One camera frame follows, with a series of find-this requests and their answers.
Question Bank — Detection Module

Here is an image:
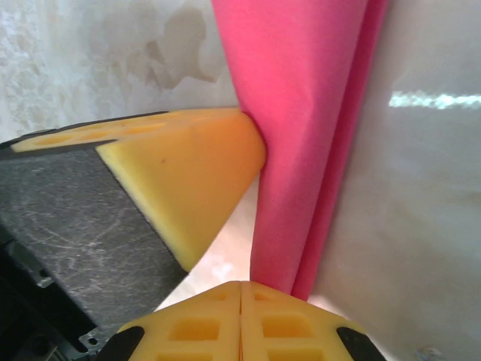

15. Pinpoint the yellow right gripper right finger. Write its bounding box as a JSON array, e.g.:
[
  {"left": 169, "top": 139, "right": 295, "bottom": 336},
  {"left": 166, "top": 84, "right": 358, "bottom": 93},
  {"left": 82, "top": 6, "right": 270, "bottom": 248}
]
[{"left": 240, "top": 281, "right": 383, "bottom": 361}]

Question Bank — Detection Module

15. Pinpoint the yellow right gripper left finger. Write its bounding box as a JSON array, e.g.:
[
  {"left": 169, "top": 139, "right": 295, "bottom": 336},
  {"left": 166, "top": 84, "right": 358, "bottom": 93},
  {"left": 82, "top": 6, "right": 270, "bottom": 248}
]
[{"left": 98, "top": 281, "right": 241, "bottom": 361}]

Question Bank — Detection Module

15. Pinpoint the pink cloth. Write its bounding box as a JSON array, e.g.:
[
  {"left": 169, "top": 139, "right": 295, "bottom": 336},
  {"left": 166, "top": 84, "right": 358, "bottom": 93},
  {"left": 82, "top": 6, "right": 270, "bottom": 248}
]
[{"left": 210, "top": 0, "right": 392, "bottom": 302}]

